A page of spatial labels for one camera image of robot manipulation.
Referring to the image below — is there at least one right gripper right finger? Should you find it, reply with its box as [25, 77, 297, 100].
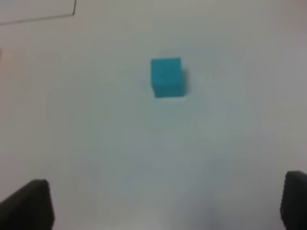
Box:
[280, 171, 307, 230]

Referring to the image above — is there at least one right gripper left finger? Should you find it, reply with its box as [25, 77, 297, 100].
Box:
[0, 179, 55, 230]

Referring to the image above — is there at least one blue block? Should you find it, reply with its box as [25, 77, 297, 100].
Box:
[151, 57, 185, 98]

